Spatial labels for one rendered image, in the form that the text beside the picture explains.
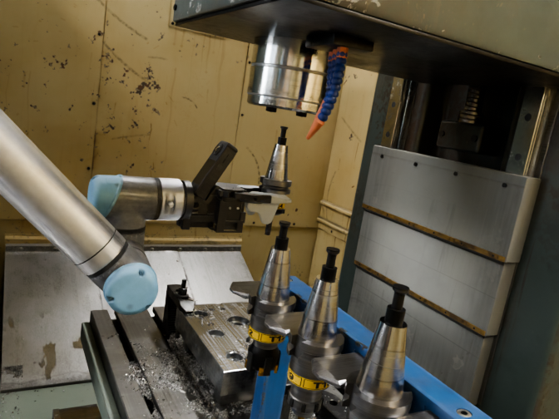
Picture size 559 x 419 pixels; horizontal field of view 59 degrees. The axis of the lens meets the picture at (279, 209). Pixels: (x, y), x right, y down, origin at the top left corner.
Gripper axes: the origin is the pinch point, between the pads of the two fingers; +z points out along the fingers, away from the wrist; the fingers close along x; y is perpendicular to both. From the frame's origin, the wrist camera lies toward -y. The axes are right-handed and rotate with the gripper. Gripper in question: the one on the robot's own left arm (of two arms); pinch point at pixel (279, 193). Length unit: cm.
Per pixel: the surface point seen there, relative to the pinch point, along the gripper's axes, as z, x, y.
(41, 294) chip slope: -36, -81, 54
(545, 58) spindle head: 25, 32, -30
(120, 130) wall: -12, -101, 0
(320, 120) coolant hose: -4.5, 17.5, -15.5
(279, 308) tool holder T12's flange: -16.7, 33.9, 8.2
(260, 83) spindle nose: -8.4, 2.5, -20.3
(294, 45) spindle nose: -5.2, 6.6, -27.3
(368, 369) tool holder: -18, 53, 6
